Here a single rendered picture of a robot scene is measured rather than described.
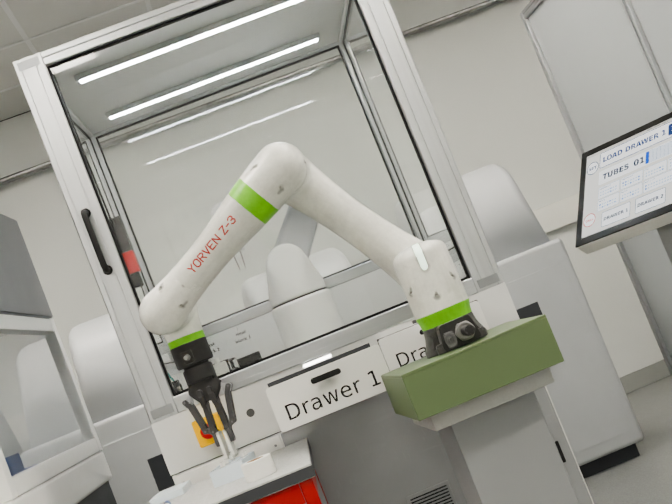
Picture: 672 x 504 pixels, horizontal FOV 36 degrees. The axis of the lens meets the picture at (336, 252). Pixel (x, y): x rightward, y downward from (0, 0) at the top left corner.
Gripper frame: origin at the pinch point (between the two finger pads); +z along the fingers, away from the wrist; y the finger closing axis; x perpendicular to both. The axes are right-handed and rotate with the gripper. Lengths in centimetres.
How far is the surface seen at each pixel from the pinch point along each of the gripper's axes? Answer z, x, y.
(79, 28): -197, 237, -64
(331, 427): 7.9, 28.3, 19.9
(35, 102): -103, 20, -21
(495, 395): 10, -22, 65
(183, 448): -1.7, 20.7, -17.6
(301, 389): -5.8, -3.8, 22.8
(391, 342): -7, 31, 43
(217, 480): 6.3, -10.9, -2.0
